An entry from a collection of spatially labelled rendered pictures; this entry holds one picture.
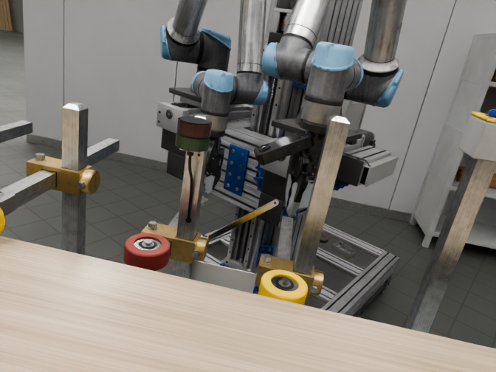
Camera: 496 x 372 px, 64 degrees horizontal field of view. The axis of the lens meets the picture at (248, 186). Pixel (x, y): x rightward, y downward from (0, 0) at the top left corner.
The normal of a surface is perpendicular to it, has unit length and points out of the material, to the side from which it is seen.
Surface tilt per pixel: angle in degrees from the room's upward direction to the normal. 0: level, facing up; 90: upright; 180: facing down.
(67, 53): 90
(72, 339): 0
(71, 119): 90
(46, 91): 90
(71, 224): 90
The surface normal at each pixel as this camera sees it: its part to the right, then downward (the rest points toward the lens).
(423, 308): -0.14, 0.33
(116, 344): 0.17, -0.92
